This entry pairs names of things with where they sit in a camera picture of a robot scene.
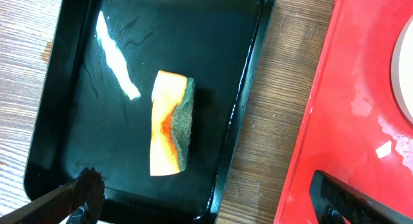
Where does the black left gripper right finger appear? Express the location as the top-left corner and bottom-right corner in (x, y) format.
(309, 170), (412, 224)

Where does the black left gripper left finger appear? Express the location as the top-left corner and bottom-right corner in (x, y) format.
(1, 168), (105, 224)

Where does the orange green sponge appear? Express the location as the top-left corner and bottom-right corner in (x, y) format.
(150, 70), (195, 176)

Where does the light blue plate front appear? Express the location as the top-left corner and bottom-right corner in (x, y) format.
(390, 17), (412, 123)

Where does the red plastic tray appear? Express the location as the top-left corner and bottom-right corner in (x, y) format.
(274, 0), (412, 223)

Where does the black water tray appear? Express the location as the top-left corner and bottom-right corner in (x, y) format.
(23, 0), (275, 223)

